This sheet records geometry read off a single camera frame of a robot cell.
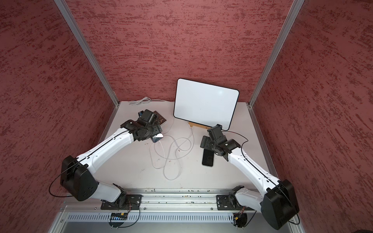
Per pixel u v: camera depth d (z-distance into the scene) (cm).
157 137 83
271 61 93
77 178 40
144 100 118
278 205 39
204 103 95
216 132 62
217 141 61
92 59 92
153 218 77
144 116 63
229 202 66
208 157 87
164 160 90
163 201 76
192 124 102
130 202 73
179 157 90
